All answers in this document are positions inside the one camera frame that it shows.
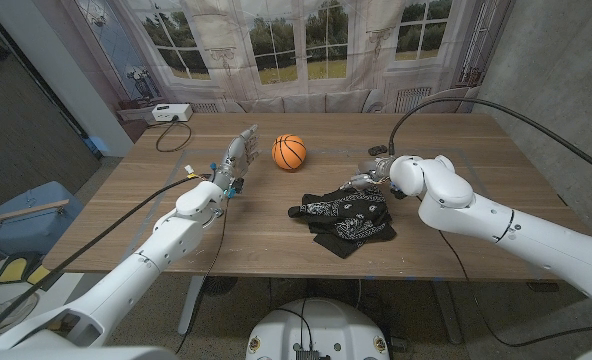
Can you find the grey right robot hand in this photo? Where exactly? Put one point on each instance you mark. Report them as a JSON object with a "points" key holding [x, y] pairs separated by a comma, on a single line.
{"points": [[373, 172]]}

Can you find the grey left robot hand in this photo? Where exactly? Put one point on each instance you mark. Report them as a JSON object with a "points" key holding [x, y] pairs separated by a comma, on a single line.
{"points": [[236, 157]]}

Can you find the small orange basketball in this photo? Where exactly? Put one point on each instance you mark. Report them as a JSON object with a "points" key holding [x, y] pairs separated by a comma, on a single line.
{"points": [[289, 151]]}

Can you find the black paisley bandana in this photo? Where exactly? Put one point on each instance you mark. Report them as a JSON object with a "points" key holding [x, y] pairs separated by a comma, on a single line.
{"points": [[346, 220]]}

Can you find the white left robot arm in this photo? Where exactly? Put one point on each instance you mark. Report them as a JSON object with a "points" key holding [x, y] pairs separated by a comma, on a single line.
{"points": [[141, 265]]}

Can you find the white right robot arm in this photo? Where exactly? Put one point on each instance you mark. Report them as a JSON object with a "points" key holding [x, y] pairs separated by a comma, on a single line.
{"points": [[476, 210]]}

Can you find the small black table object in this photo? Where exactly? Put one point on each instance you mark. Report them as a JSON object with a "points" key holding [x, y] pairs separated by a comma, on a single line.
{"points": [[376, 150]]}

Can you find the small silver metal clamp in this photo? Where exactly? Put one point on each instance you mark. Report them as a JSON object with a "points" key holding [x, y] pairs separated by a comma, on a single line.
{"points": [[218, 212]]}

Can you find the white power box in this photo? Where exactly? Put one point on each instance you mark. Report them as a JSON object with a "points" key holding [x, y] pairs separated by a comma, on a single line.
{"points": [[171, 112]]}

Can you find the printed window backdrop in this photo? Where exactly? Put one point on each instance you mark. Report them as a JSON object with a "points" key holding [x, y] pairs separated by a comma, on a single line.
{"points": [[236, 45]]}

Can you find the black round floor object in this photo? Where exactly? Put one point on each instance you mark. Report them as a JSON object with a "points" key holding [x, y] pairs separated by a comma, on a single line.
{"points": [[218, 285]]}

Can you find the grey metal table leg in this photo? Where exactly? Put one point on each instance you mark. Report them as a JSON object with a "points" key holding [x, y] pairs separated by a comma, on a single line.
{"points": [[448, 312], [190, 305]]}

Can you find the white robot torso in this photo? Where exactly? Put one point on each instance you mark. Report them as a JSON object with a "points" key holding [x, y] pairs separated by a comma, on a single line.
{"points": [[326, 330]]}

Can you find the blue storage container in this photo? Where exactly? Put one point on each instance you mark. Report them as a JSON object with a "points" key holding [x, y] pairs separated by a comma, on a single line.
{"points": [[36, 235]]}

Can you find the yellow and black floor item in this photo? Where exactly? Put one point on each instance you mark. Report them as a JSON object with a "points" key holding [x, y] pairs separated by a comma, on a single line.
{"points": [[13, 270]]}

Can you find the grey sneakers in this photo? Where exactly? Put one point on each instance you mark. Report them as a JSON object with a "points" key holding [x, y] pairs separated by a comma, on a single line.
{"points": [[1, 305]]}

